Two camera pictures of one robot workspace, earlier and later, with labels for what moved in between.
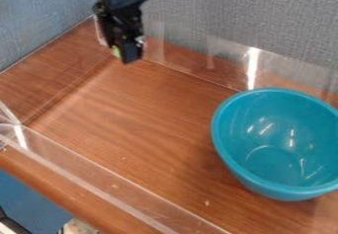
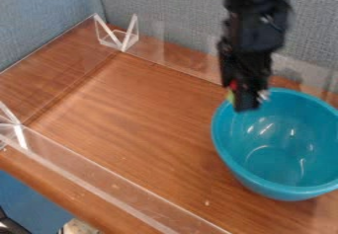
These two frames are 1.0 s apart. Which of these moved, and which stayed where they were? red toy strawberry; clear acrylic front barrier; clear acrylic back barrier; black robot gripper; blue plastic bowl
Moved: black robot gripper; red toy strawberry
Stayed: clear acrylic front barrier; blue plastic bowl; clear acrylic back barrier
